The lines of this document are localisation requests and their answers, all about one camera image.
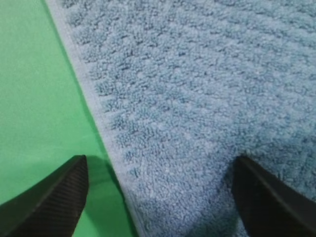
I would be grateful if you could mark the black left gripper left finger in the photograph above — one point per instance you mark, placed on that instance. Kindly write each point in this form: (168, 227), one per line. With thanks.
(50, 208)

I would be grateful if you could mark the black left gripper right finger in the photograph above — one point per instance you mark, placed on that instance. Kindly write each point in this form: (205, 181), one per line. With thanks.
(267, 206)

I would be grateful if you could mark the blue waffle-weave towel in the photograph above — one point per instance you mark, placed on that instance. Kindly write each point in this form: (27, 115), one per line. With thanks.
(179, 88)

